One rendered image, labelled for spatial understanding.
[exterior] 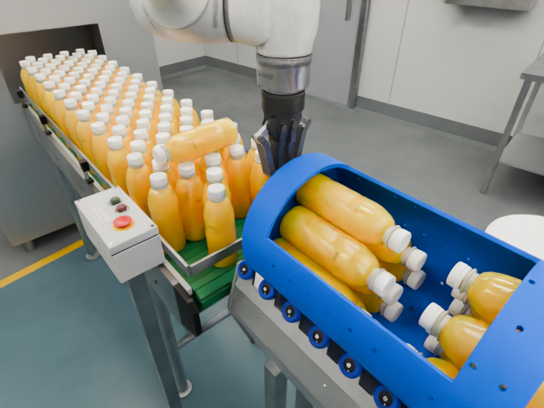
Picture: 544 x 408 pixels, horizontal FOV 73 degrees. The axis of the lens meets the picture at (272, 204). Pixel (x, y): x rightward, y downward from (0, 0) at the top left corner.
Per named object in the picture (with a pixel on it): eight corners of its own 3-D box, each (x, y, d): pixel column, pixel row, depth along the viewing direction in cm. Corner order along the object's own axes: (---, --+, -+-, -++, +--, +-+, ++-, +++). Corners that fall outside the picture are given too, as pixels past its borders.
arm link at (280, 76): (244, 51, 59) (245, 87, 62) (282, 62, 53) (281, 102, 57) (285, 42, 64) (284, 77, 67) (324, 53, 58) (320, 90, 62)
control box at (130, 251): (121, 284, 74) (108, 247, 68) (87, 235, 86) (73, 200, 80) (166, 261, 79) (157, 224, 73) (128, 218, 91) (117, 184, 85)
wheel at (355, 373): (362, 356, 62) (367, 354, 64) (338, 348, 65) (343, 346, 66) (359, 383, 62) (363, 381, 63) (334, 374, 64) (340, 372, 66)
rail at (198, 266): (192, 276, 82) (190, 267, 81) (190, 274, 83) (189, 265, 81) (315, 207, 104) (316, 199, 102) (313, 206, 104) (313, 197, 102)
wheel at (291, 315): (300, 302, 71) (305, 302, 73) (282, 297, 74) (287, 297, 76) (296, 325, 71) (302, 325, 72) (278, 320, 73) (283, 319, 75)
